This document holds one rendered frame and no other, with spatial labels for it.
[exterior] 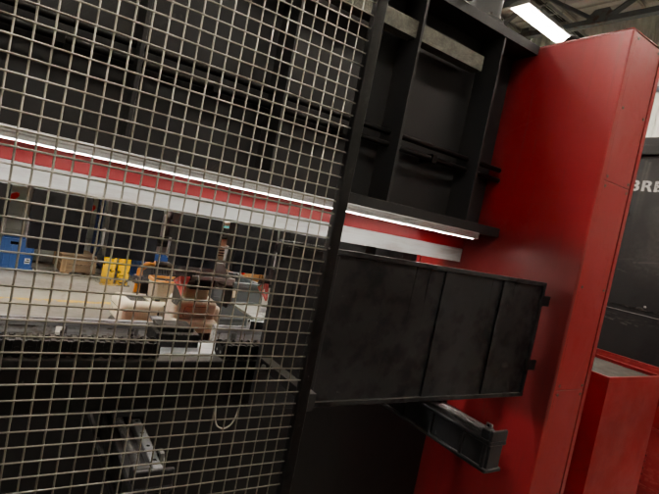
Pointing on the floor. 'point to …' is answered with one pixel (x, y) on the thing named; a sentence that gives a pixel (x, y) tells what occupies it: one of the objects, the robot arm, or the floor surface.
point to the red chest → (613, 429)
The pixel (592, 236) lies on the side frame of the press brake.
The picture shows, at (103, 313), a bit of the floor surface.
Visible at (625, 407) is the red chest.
